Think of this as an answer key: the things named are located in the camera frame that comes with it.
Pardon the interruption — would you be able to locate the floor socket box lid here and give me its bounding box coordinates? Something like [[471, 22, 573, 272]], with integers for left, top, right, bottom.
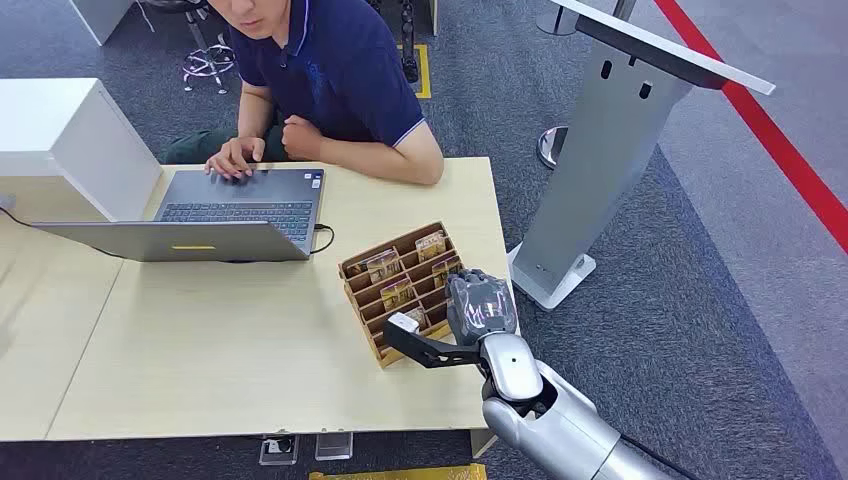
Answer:
[[313, 431, 355, 463]]

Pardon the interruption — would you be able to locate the black tripod stand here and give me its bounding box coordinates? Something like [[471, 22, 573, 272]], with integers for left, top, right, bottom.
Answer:
[[370, 0, 421, 85]]

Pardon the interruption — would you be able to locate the chrome stanchion base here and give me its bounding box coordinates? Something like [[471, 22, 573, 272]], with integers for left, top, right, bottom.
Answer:
[[535, 125, 571, 171]]

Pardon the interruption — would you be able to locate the person's hand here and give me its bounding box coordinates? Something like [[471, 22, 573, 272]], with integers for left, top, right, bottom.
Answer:
[[280, 113, 327, 163], [203, 135, 267, 182]]

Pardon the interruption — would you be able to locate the person's right hand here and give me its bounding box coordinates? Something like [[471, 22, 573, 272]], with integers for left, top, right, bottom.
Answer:
[[203, 135, 267, 182]]

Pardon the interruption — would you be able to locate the person's left hand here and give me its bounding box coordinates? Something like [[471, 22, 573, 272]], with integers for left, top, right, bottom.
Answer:
[[280, 113, 327, 163]]

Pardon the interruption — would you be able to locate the grey kiosk stand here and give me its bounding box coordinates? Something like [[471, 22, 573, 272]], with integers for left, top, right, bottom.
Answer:
[[506, 0, 777, 313]]

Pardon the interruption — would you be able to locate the wooden slotted card rack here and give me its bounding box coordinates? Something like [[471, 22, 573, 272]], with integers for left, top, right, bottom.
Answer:
[[338, 221, 465, 370]]

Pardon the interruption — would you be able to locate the person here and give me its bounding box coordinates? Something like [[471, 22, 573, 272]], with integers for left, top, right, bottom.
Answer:
[[162, 0, 446, 187]]

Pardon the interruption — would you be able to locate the chrome stool base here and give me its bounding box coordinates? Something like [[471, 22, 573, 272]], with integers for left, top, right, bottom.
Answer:
[[180, 9, 238, 95]]

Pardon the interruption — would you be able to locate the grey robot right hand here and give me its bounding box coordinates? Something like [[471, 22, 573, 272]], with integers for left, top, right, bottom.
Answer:
[[445, 268, 520, 348]]

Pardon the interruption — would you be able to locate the thin black cable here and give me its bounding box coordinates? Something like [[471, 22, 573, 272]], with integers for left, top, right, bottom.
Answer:
[[0, 205, 128, 261]]

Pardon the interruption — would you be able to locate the yellow patterned mat edge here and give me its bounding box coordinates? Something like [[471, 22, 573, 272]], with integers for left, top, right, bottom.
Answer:
[[307, 462, 489, 480]]

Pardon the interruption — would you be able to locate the grey open laptop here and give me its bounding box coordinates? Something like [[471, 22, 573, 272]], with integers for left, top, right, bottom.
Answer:
[[31, 168, 327, 264]]

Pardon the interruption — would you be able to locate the black laptop power cable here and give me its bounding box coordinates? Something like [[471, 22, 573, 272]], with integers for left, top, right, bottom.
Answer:
[[308, 223, 337, 257]]

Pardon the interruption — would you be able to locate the red barrier stripe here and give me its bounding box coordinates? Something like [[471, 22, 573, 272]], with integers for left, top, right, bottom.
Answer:
[[651, 0, 848, 257]]

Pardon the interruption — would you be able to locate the white box cabinet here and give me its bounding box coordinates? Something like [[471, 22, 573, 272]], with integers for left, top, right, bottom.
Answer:
[[0, 77, 164, 224]]

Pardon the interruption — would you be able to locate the floor socket box with plug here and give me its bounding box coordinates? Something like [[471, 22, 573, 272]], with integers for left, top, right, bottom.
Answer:
[[257, 433, 301, 468]]

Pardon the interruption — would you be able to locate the white cabinet corner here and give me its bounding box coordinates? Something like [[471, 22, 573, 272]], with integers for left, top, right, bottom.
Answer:
[[68, 0, 135, 48]]

